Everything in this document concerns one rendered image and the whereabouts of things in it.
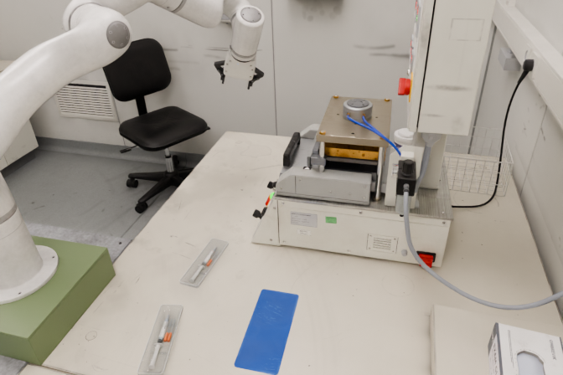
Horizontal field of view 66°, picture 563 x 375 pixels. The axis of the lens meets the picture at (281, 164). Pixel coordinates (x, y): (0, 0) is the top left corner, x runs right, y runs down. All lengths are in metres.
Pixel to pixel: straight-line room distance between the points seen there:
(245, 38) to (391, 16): 1.34
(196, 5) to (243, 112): 1.76
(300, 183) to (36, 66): 0.66
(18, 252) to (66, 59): 0.46
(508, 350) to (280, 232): 0.62
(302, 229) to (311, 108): 1.61
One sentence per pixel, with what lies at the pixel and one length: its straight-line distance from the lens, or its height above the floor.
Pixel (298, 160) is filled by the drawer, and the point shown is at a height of 0.97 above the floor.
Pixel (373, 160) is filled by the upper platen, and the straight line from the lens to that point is 1.16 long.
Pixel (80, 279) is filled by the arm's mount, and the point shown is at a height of 0.84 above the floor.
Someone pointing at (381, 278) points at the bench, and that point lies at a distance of 1.22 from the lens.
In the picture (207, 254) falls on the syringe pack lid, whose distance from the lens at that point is 1.27.
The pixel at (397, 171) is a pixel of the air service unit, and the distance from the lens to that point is 1.03.
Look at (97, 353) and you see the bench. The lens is 1.15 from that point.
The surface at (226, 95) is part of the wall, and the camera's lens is 2.90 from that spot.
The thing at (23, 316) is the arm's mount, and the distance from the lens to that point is 1.17.
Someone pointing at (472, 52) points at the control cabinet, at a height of 1.34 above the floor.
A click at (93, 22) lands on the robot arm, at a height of 1.41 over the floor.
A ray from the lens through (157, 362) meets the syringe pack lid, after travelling 1.06.
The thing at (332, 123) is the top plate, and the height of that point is 1.11.
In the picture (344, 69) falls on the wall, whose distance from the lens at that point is 2.64.
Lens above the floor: 1.60
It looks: 30 degrees down
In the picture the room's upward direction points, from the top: 2 degrees counter-clockwise
